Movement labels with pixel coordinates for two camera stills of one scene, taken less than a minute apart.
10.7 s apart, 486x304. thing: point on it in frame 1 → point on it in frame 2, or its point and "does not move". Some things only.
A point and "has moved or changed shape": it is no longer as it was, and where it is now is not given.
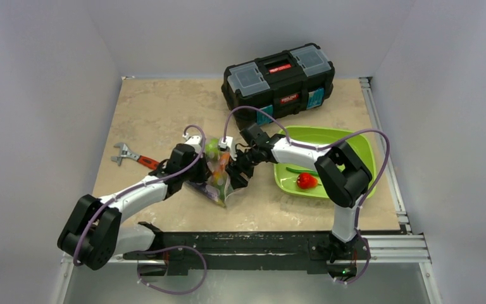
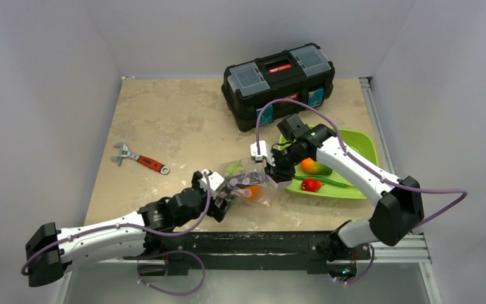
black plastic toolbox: [285, 83] does not move
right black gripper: [242, 160] → [276, 164]
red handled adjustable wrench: [144, 161] does not move
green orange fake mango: [224, 160] has moved or changed shape
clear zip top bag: [216, 184] → [249, 180]
